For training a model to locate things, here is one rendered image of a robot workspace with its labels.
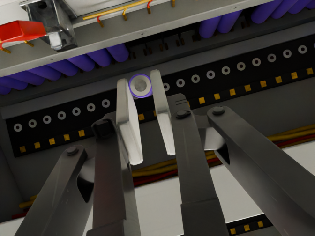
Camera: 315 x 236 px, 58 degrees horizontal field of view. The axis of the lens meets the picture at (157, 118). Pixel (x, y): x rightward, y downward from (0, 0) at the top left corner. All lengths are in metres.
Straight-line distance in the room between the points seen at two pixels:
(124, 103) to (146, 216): 0.11
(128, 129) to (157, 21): 0.12
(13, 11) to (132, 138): 0.13
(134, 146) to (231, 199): 0.11
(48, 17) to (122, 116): 0.12
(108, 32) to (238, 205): 0.18
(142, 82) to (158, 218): 0.11
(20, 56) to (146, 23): 0.11
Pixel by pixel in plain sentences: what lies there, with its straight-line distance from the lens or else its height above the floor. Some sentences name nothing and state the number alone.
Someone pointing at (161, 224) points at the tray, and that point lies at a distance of 0.24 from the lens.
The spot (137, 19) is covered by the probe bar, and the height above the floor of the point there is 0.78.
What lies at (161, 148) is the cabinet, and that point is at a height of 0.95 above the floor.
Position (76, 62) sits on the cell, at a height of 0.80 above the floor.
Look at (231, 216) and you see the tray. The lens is 0.25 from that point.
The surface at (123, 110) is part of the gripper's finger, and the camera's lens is 0.17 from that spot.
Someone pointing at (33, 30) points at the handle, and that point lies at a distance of 0.17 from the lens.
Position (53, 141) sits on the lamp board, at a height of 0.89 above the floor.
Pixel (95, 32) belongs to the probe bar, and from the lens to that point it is 0.25.
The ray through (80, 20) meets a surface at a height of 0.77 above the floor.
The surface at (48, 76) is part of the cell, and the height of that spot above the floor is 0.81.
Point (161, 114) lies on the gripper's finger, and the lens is 0.15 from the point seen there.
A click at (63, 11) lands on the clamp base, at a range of 0.23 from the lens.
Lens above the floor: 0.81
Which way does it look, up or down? 13 degrees up
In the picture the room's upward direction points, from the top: 164 degrees clockwise
